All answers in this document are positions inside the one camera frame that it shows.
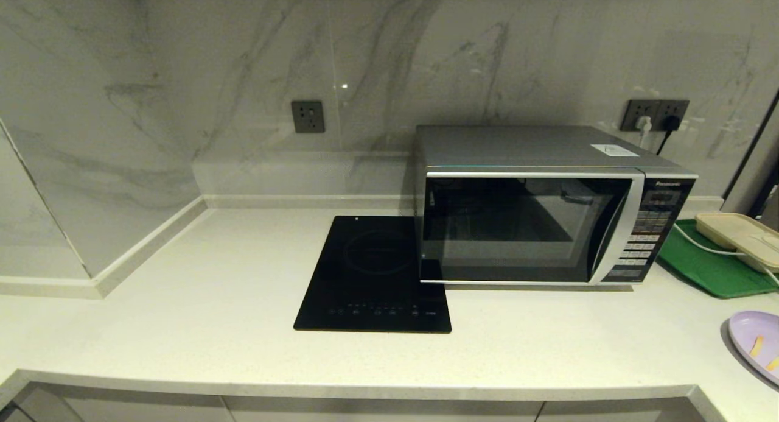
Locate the grey double wall outlet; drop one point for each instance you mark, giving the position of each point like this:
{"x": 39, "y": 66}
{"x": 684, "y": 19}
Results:
{"x": 630, "y": 108}

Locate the orange french fry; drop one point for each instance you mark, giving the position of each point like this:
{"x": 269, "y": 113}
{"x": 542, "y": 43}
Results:
{"x": 756, "y": 346}
{"x": 773, "y": 364}

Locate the grey single wall outlet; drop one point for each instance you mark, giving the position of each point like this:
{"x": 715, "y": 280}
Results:
{"x": 307, "y": 117}

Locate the black induction cooktop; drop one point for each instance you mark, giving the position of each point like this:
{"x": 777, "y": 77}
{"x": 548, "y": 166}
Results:
{"x": 365, "y": 276}

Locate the green plastic tray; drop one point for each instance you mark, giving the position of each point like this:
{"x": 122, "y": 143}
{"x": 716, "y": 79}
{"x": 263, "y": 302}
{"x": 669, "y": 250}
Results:
{"x": 706, "y": 270}

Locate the silver microwave oven body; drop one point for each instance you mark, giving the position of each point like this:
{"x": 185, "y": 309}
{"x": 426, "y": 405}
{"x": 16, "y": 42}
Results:
{"x": 517, "y": 147}

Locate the black glass microwave door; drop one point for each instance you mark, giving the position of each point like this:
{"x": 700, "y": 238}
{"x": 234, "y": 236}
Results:
{"x": 517, "y": 239}

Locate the lilac plastic plate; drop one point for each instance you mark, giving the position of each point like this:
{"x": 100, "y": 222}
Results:
{"x": 745, "y": 327}

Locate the white paper sheet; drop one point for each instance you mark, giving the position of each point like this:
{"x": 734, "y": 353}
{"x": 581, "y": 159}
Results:
{"x": 614, "y": 150}

